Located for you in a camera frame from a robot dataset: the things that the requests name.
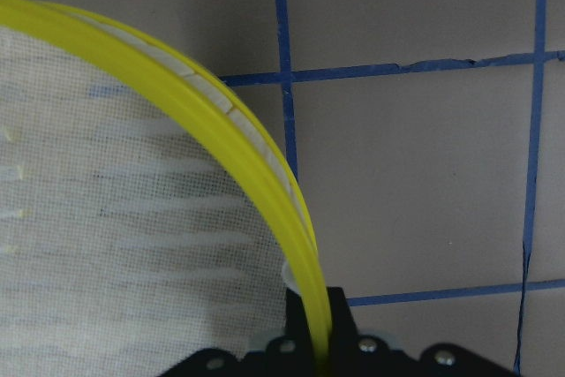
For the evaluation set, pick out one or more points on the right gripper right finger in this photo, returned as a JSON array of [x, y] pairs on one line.
[[344, 333]]

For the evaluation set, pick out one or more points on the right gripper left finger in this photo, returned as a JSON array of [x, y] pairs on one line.
[[296, 324]]

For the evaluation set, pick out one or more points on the yellow steamer layer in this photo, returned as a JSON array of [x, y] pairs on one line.
[[125, 245], [201, 104]]

